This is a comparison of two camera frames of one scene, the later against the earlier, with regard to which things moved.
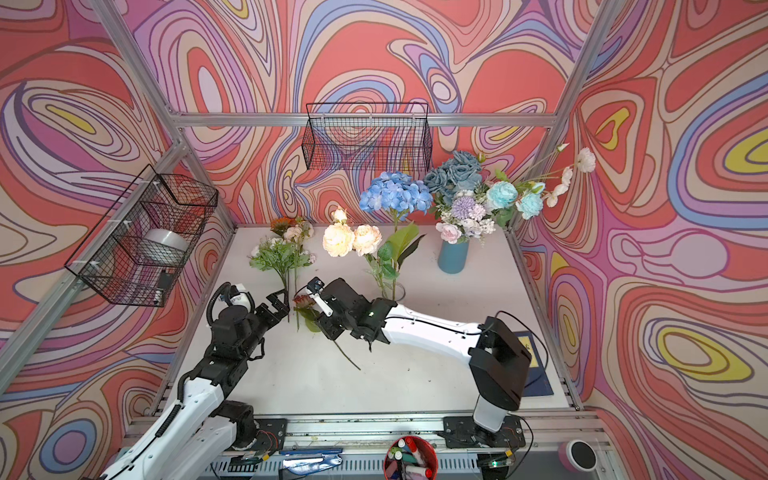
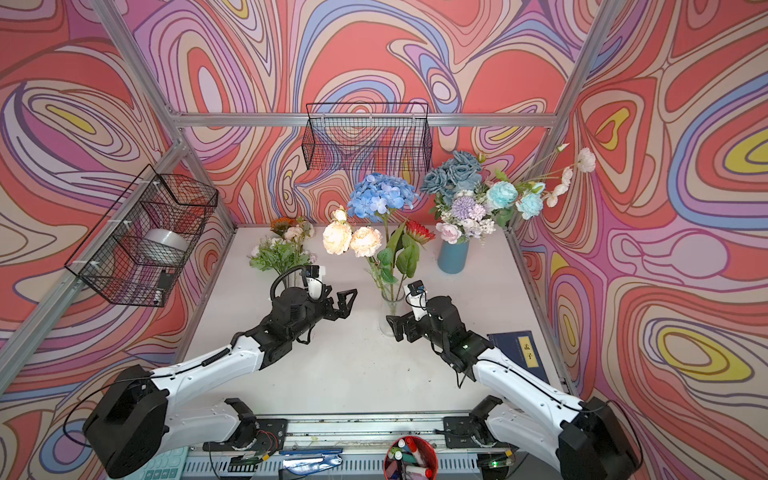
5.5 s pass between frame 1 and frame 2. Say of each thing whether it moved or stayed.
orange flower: stayed
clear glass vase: stayed
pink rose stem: stayed
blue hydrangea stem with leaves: moved
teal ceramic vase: stayed
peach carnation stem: stayed
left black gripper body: moved
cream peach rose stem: stayed
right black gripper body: moved
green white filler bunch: stayed
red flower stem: moved
